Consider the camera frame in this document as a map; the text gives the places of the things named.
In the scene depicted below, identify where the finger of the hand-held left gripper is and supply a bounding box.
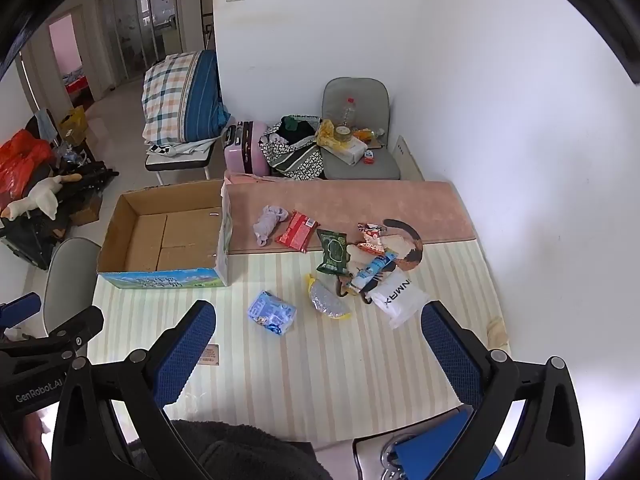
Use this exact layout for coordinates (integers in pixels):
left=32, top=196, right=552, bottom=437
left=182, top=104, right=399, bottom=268
left=0, top=305, right=104, bottom=361
left=0, top=292, right=42, bottom=330

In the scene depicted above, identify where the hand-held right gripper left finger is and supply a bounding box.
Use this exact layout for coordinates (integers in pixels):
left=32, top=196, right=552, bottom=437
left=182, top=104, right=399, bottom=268
left=50, top=300, right=218, bottom=480

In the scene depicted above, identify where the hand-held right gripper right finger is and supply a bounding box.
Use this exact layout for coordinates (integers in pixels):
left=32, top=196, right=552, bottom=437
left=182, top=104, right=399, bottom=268
left=420, top=301, right=586, bottom=480

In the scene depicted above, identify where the white packet with black print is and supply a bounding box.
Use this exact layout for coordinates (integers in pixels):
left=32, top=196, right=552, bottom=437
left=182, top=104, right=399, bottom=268
left=370, top=270, right=431, bottom=330

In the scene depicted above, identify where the blue white tissue packet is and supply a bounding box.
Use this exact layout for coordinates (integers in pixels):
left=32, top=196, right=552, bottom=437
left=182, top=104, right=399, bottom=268
left=247, top=290, right=297, bottom=336

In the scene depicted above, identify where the light blue long packet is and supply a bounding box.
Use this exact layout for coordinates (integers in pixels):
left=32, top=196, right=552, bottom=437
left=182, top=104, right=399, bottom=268
left=350, top=251, right=399, bottom=293

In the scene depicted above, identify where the yellow silver packet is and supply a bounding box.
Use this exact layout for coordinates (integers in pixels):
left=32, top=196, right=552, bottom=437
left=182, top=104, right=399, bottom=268
left=306, top=273, right=352, bottom=321

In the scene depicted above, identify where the orange white snack packet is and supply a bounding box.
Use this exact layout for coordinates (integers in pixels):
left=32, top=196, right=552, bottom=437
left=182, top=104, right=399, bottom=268
left=356, top=221, right=388, bottom=256

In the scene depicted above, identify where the green packet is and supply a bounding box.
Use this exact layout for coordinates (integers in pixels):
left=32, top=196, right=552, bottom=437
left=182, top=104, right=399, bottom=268
left=315, top=228, right=349, bottom=276

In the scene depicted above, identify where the red snack packet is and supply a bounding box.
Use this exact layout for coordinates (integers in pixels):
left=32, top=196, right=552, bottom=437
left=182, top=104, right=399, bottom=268
left=275, top=210, right=321, bottom=252

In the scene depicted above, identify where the grey round chair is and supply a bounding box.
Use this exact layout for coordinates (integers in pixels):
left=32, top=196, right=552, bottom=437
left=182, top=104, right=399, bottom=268
left=42, top=237, right=103, bottom=336

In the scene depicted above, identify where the blue flat board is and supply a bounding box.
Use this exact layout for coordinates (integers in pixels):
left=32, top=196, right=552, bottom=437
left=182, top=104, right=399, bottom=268
left=352, top=405, right=506, bottom=480

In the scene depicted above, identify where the white goose plush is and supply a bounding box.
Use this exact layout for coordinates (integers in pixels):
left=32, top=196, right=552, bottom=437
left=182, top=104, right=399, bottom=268
left=0, top=172, right=83, bottom=221

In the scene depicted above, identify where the dark fleece garment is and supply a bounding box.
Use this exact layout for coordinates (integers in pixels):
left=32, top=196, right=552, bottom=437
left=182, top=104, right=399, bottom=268
left=130, top=419, right=331, bottom=480

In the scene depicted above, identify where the small brown cardboard box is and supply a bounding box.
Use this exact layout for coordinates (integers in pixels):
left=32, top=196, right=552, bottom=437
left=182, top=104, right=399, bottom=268
left=67, top=195, right=103, bottom=226

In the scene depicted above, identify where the metal clasp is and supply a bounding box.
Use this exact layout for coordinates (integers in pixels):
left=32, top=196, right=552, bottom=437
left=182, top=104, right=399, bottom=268
left=381, top=435, right=416, bottom=480

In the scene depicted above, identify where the red plastic bag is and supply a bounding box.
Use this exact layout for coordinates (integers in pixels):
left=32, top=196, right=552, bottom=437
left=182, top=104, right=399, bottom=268
left=0, top=129, right=55, bottom=211

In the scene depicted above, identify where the light blue cloth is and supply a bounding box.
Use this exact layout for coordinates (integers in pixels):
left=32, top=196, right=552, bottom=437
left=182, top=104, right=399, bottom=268
left=34, top=108, right=58, bottom=141

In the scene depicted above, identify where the white bench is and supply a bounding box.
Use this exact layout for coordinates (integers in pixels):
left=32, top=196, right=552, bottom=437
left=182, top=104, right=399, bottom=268
left=145, top=147, right=226, bottom=186

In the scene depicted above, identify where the white flat panel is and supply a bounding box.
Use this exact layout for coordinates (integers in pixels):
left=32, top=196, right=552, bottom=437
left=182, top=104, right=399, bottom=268
left=396, top=135, right=426, bottom=182

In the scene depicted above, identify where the white folded sheet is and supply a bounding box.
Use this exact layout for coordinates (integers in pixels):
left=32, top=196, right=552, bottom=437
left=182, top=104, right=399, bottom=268
left=145, top=139, right=221, bottom=157

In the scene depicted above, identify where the pink suitcase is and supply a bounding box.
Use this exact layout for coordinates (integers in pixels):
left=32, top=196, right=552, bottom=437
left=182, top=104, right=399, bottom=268
left=222, top=120, right=273, bottom=177

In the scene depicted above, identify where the black white patterned tote bag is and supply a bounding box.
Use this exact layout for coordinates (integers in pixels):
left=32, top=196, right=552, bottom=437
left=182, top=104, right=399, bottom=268
left=258, top=115, right=327, bottom=182

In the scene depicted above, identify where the black green clothing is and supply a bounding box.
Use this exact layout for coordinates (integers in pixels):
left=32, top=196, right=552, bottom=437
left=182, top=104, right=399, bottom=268
left=277, top=115, right=321, bottom=143

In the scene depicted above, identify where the yellow plastic bag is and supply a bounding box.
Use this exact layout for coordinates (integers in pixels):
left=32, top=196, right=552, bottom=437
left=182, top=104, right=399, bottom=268
left=316, top=119, right=346, bottom=151

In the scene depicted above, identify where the plaid and blue bedding bundle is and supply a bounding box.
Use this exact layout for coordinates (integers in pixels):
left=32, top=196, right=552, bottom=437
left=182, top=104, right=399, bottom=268
left=141, top=50, right=232, bottom=145

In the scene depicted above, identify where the grey padded chair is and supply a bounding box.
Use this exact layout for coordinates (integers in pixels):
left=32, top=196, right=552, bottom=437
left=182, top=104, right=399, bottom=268
left=320, top=77, right=402, bottom=181

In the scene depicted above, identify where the glass sliding door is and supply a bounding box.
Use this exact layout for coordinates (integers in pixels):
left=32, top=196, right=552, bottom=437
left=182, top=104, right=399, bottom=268
left=96, top=0, right=181, bottom=101

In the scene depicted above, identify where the black folded frame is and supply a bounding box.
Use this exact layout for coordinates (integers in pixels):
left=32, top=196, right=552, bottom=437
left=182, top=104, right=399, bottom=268
left=0, top=160, right=121, bottom=271

